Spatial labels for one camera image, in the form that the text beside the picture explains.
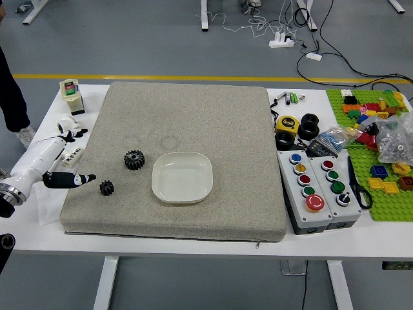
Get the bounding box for white pipe piece with writing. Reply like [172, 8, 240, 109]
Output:
[63, 147, 85, 168]

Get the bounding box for grey metal bracket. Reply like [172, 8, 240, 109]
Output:
[279, 260, 307, 276]

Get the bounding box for grey button box with stop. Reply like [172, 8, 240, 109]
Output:
[277, 150, 333, 236]

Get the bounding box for person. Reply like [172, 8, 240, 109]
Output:
[0, 0, 37, 150]

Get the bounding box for clear bag of blue parts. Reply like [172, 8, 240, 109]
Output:
[314, 125, 359, 152]

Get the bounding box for grey button box with selector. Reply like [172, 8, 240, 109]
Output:
[308, 156, 363, 231]

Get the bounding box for white table leg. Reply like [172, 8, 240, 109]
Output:
[93, 256, 120, 310]
[325, 260, 354, 310]

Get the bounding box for white background desk leg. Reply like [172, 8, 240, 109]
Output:
[200, 0, 209, 32]
[296, 0, 319, 32]
[22, 0, 49, 25]

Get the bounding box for black digital meter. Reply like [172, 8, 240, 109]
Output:
[305, 135, 339, 159]

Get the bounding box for green building baseplate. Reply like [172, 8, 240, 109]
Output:
[325, 87, 413, 223]

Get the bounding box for grey-brown cushion mat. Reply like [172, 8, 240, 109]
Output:
[60, 81, 288, 243]

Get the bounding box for white square dish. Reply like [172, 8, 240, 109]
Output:
[151, 152, 214, 204]

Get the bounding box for clear bag of metal nuts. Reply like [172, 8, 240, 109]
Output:
[376, 112, 413, 164]

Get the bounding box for yellow tape measure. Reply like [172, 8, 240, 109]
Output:
[275, 115, 301, 134]

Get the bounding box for black rubber tyre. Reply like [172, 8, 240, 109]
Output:
[301, 112, 321, 125]
[274, 131, 295, 151]
[297, 121, 321, 140]

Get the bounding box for white power strip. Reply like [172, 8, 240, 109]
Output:
[269, 32, 296, 48]

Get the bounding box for red brick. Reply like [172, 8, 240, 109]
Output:
[356, 132, 378, 151]

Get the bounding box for black scissors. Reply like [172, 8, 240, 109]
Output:
[347, 156, 374, 210]

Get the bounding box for white pipe tee fitting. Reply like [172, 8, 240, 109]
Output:
[57, 115, 79, 133]

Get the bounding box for cream switch box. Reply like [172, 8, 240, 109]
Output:
[59, 79, 86, 116]

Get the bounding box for big black gear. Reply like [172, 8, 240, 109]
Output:
[123, 149, 146, 171]

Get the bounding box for black floor cable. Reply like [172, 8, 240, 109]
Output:
[292, 6, 413, 90]

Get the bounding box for long green brick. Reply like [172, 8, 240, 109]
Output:
[382, 90, 401, 107]

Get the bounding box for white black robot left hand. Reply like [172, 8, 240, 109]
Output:
[5, 128, 97, 195]

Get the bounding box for white tangled cable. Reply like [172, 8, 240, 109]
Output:
[195, 0, 299, 40]

